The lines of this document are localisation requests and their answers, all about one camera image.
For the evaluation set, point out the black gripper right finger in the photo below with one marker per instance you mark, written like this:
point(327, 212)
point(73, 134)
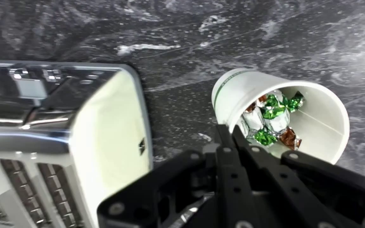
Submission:
point(309, 190)

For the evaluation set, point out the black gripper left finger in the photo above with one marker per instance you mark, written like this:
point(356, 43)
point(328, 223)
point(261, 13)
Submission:
point(228, 190)

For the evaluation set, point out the brown candy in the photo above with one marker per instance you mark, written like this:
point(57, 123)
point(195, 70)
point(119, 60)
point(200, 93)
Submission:
point(290, 138)

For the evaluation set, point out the green candy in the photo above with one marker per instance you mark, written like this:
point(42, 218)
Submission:
point(294, 101)
point(265, 137)
point(271, 110)

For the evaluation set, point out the white paper cup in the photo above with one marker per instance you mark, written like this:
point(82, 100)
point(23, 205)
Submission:
point(317, 127)

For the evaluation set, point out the white candy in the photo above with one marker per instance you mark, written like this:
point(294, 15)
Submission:
point(253, 120)
point(280, 123)

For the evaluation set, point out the cream and chrome toaster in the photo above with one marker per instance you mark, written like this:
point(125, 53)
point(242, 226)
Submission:
point(106, 127)

